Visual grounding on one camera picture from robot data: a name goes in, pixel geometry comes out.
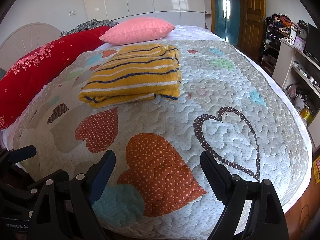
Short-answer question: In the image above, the white bed headboard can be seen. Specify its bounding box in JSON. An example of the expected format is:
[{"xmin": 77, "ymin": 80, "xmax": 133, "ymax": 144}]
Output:
[{"xmin": 1, "ymin": 23, "xmax": 61, "ymax": 71}]

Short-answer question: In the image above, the cluttered shoe rack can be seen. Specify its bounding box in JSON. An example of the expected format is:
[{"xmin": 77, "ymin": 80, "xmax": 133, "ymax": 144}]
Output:
[{"xmin": 259, "ymin": 14, "xmax": 296, "ymax": 76}]

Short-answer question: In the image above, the desk clock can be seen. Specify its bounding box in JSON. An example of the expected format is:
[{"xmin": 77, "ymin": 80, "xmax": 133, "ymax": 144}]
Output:
[{"xmin": 293, "ymin": 20, "xmax": 308, "ymax": 52}]

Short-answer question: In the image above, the red floral quilt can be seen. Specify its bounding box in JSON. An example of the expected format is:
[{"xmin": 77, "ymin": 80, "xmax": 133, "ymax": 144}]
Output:
[{"xmin": 0, "ymin": 26, "xmax": 110, "ymax": 130}]

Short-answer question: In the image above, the yellow striped knit sweater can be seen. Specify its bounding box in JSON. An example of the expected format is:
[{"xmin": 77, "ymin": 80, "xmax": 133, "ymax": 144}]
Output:
[{"xmin": 79, "ymin": 44, "xmax": 182, "ymax": 108}]

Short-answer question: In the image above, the white glossy wardrobe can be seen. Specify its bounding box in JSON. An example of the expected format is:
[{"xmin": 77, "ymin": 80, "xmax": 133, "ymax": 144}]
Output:
[{"xmin": 84, "ymin": 0, "xmax": 211, "ymax": 29}]

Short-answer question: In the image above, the black television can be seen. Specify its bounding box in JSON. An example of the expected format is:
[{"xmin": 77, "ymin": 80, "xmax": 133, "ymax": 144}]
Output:
[{"xmin": 305, "ymin": 24, "xmax": 320, "ymax": 64}]

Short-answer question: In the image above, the white shelf unit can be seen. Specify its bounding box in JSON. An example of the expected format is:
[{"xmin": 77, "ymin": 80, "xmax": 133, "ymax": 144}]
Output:
[{"xmin": 272, "ymin": 39, "xmax": 319, "ymax": 147}]

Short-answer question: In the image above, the yellow bottle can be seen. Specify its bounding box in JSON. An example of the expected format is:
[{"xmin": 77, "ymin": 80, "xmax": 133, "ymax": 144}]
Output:
[{"xmin": 300, "ymin": 108, "xmax": 312, "ymax": 125}]

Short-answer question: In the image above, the heart patterned quilted bedspread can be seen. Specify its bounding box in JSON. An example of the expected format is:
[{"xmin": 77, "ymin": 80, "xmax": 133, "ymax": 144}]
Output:
[{"xmin": 8, "ymin": 40, "xmax": 312, "ymax": 239}]

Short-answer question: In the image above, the grey checked garment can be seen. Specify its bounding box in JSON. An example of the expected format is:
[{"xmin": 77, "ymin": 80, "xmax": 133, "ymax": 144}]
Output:
[{"xmin": 60, "ymin": 18, "xmax": 119, "ymax": 37}]

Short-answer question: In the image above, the pink pillow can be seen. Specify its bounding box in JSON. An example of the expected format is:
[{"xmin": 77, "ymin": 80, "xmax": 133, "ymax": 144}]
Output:
[{"xmin": 99, "ymin": 17, "xmax": 175, "ymax": 46}]

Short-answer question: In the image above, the brown wooden door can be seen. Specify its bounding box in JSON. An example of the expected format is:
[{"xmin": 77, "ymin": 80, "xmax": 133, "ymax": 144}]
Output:
[{"xmin": 238, "ymin": 0, "xmax": 266, "ymax": 61}]

